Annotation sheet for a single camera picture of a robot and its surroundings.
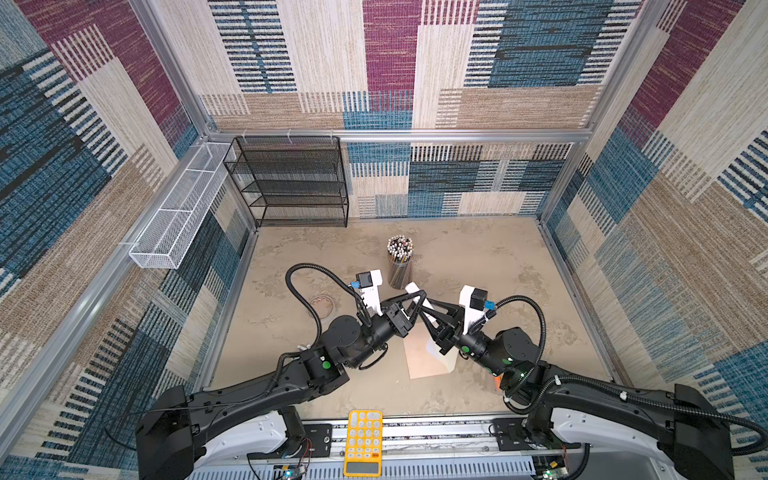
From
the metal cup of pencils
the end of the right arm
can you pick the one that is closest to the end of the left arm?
the end of the right arm

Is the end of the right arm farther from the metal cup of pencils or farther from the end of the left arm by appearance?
the metal cup of pencils

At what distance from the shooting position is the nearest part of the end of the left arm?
58 cm
